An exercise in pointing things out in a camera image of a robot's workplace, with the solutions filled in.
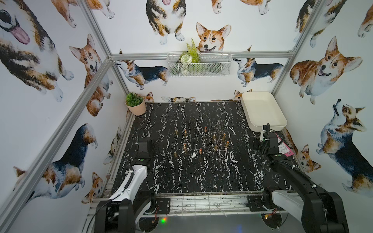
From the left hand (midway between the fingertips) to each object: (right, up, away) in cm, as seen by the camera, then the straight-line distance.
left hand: (153, 141), depth 88 cm
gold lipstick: (+33, +6, +13) cm, 36 cm away
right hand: (+63, +3, -1) cm, 63 cm away
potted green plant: (-17, +24, +16) cm, 33 cm away
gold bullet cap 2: (+13, -10, +4) cm, 17 cm away
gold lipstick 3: (+46, -3, +6) cm, 47 cm away
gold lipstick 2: (+45, 0, +11) cm, 46 cm away
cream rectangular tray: (+80, +22, +32) cm, 88 cm away
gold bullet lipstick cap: (+38, +1, +11) cm, 40 cm away
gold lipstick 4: (+19, -5, +5) cm, 20 cm away
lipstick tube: (+29, -6, +1) cm, 30 cm away
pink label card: (+83, -6, +7) cm, 84 cm away
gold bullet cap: (+39, -6, +7) cm, 40 cm away
